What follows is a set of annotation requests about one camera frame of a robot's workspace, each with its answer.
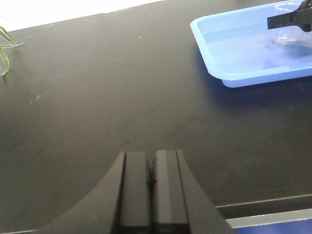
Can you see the clear glass beaker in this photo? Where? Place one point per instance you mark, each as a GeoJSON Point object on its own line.
{"type": "Point", "coordinates": [289, 34]}

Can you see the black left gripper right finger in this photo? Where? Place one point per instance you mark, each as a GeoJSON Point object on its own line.
{"type": "Point", "coordinates": [179, 204]}

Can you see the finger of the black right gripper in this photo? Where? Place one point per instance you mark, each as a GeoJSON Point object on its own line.
{"type": "Point", "coordinates": [301, 17]}

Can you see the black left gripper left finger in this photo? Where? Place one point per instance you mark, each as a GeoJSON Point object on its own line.
{"type": "Point", "coordinates": [119, 204]}

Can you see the green plant leaves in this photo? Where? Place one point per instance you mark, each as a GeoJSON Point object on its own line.
{"type": "Point", "coordinates": [9, 43]}

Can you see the blue plastic tray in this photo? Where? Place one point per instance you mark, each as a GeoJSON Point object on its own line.
{"type": "Point", "coordinates": [238, 48]}

